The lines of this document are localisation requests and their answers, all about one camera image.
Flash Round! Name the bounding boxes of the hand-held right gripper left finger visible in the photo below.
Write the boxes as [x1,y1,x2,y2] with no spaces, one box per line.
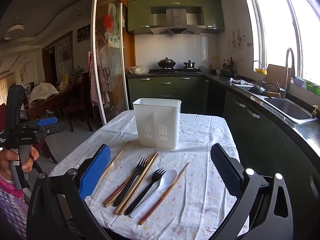
[26,144,112,240]

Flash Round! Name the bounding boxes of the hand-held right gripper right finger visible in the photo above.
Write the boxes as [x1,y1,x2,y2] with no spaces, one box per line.
[210,143,293,240]

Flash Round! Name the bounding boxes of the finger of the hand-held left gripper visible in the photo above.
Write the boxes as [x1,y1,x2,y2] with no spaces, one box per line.
[32,122,66,140]
[21,117,59,130]

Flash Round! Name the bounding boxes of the clear plastic spoon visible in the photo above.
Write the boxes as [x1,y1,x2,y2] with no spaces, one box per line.
[94,158,122,195]

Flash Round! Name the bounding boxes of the black plastic fork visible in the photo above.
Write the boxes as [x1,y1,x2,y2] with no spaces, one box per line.
[124,168,167,216]
[113,157,148,207]

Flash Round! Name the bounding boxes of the white plastic spoon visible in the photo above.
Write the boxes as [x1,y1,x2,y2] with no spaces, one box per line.
[130,169,178,219]

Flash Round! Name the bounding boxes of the white plastic utensil holder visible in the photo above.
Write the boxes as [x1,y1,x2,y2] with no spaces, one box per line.
[132,98,182,150]

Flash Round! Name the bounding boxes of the person's left forearm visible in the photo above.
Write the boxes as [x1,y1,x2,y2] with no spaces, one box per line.
[0,174,29,240]

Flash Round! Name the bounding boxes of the person's left hand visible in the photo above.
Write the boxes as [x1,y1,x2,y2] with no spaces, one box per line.
[0,148,40,178]

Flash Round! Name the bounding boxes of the wooden dining table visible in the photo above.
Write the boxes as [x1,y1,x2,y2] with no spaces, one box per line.
[25,80,83,120]

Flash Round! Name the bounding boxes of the white lace food cover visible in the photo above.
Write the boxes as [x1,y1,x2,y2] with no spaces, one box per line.
[29,83,60,103]

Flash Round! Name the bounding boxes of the white floral tablecloth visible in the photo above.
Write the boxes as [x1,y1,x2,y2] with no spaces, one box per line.
[49,110,250,235]

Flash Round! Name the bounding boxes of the dark wooden chair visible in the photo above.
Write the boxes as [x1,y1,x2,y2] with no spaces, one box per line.
[62,72,94,133]

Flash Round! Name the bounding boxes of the red checked apron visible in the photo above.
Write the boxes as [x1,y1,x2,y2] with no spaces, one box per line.
[87,51,110,107]

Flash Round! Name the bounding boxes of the sliding glass door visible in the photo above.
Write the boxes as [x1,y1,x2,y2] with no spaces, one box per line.
[91,0,129,125]

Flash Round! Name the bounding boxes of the ceiling lamp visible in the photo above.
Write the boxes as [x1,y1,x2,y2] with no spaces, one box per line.
[4,17,24,40]

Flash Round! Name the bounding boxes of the steel sink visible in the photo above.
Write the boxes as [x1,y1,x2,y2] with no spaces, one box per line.
[262,97,318,125]

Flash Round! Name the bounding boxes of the black pan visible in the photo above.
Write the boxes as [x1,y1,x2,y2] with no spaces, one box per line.
[247,85,282,98]

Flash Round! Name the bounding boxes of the dark stone countertop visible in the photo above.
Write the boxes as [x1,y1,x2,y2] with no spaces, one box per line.
[126,70,320,155]

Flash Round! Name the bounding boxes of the white rag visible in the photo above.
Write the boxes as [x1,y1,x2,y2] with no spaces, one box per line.
[227,78,253,85]

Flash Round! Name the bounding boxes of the green dish tray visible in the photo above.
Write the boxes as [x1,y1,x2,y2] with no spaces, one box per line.
[216,69,237,77]

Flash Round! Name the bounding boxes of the small chrome tap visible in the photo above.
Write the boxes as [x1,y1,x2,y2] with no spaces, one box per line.
[252,60,264,88]

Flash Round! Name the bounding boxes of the white plastic bag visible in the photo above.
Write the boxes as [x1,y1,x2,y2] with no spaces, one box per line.
[129,66,150,75]

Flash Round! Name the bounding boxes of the row of condiment bottles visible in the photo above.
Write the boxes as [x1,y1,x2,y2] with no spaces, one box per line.
[221,57,237,72]

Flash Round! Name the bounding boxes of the brown cardboard sheet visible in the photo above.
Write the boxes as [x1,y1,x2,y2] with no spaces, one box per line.
[265,64,292,90]

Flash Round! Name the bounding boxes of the gas stove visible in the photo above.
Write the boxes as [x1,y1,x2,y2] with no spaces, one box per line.
[149,68,202,75]

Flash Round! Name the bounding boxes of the black wok with lid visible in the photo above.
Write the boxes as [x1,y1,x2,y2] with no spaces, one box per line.
[157,57,176,69]

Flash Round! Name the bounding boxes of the tall steel faucet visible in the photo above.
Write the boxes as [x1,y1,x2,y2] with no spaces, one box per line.
[281,47,296,100]

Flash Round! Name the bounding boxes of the steel range hood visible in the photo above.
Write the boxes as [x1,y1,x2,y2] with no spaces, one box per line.
[149,7,206,36]

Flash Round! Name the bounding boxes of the wall calendar poster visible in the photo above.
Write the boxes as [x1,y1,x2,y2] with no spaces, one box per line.
[56,40,73,73]

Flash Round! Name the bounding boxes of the dark wall picture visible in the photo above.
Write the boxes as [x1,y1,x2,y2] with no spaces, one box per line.
[77,25,91,43]

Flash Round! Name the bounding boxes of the green wall cabinets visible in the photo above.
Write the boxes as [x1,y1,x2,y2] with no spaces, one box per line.
[127,0,225,35]

